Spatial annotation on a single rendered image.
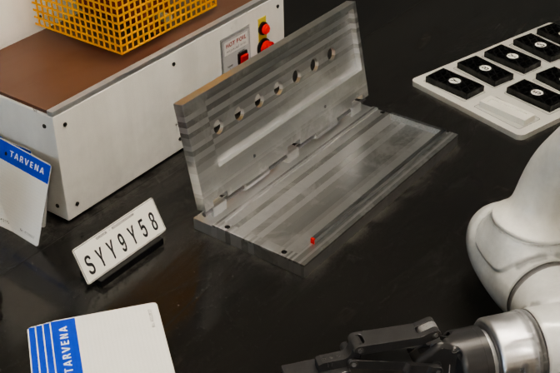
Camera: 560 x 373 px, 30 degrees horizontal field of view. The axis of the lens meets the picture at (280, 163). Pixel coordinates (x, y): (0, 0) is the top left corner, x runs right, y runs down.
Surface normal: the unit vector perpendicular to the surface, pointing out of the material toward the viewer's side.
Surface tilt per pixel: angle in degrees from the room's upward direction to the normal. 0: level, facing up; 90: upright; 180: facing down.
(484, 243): 75
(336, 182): 0
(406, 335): 3
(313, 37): 80
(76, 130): 90
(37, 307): 0
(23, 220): 69
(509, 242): 65
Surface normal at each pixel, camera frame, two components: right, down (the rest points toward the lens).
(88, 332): -0.02, -0.84
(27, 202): -0.62, 0.08
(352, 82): 0.78, 0.15
